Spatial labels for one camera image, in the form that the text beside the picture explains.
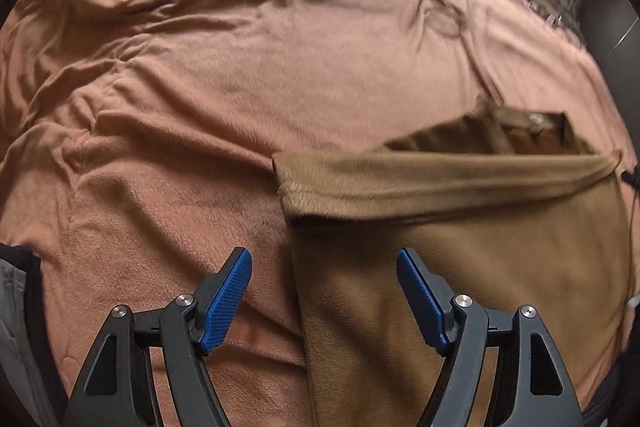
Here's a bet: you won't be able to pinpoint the tan printed t-shirt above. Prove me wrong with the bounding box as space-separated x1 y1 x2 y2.
273 100 639 426

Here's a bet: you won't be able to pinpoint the orange-brown bed blanket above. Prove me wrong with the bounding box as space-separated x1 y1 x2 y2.
1 0 632 426

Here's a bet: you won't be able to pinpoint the folded grey garment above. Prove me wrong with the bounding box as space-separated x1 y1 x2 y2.
1 245 68 426

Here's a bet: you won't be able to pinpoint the black cables on bed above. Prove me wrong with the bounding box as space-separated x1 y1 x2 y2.
499 0 589 48

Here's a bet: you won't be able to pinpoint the dark grey wardrobe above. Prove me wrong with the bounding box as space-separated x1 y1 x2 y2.
569 0 640 118

